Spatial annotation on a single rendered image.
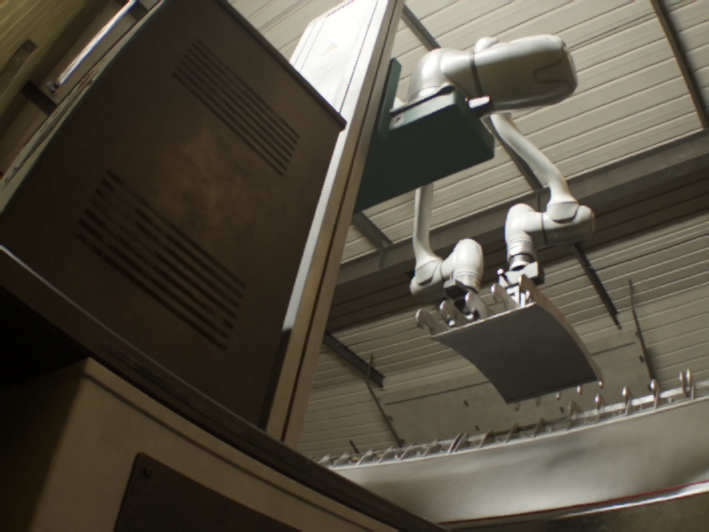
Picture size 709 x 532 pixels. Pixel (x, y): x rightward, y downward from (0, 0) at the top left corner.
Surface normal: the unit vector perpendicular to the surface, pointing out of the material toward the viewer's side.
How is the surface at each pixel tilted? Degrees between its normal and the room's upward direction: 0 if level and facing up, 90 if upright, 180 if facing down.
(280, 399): 90
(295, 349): 90
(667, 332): 153
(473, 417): 149
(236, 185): 90
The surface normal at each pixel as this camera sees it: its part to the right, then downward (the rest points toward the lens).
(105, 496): 0.76, -0.27
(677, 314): -0.43, 0.45
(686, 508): -0.62, -0.55
